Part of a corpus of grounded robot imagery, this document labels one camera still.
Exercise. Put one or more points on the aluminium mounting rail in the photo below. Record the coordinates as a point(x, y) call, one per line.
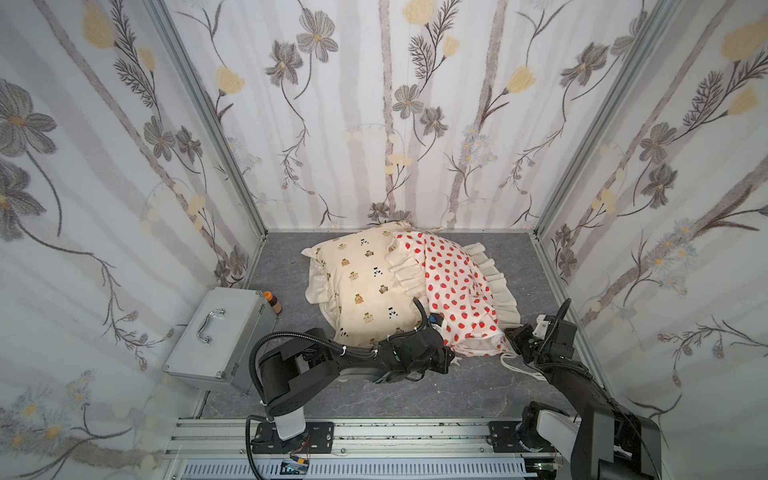
point(362, 449)

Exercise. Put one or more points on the orange capped small bottle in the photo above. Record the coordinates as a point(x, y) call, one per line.
point(273, 301)

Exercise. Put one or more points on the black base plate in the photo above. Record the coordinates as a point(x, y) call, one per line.
point(513, 437)
point(317, 438)

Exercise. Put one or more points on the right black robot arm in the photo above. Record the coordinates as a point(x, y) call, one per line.
point(603, 439)

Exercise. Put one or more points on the small green circuit board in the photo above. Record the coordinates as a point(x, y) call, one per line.
point(294, 467)

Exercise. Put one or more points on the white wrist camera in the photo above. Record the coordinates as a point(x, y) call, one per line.
point(435, 320)
point(541, 326)

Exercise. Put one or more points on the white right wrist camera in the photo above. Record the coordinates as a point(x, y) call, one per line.
point(541, 326)

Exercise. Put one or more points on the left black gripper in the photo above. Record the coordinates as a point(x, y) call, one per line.
point(437, 347)

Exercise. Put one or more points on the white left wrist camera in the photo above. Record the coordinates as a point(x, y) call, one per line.
point(435, 320)

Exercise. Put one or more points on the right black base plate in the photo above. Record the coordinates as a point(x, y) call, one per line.
point(513, 437)

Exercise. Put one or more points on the red strawberry print pillow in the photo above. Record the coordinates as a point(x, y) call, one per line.
point(460, 283)

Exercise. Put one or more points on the silver metal case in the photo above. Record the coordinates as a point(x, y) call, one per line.
point(212, 352)

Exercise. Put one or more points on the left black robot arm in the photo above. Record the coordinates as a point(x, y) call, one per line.
point(288, 369)

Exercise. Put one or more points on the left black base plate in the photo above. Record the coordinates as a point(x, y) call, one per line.
point(317, 438)

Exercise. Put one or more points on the cream bear print pillow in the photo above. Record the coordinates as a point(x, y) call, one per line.
point(352, 282)

